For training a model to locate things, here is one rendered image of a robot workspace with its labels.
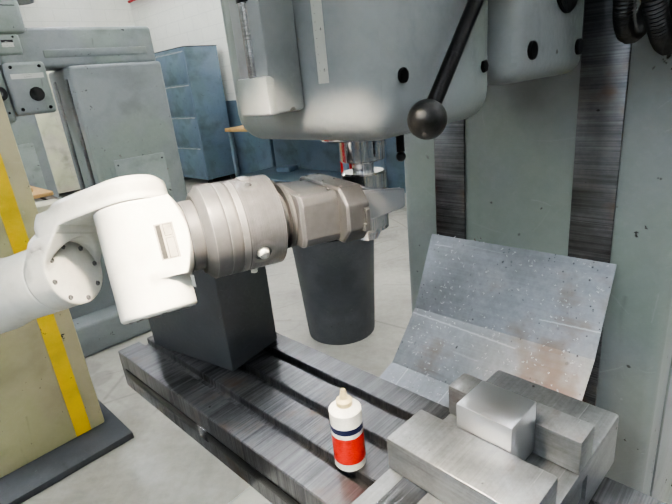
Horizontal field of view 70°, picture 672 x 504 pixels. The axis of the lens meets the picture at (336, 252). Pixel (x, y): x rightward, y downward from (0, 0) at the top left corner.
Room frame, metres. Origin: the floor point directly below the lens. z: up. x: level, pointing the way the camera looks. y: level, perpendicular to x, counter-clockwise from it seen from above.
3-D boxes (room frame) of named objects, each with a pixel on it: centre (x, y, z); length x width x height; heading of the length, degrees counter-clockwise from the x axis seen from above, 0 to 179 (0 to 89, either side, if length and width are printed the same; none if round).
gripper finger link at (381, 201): (0.48, -0.05, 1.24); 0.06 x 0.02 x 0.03; 116
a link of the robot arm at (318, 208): (0.47, 0.04, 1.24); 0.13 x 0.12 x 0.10; 26
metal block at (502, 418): (0.40, -0.14, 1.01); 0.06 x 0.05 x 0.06; 42
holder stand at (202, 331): (0.83, 0.25, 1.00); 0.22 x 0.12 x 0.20; 54
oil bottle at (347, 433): (0.49, 0.01, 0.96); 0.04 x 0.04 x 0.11
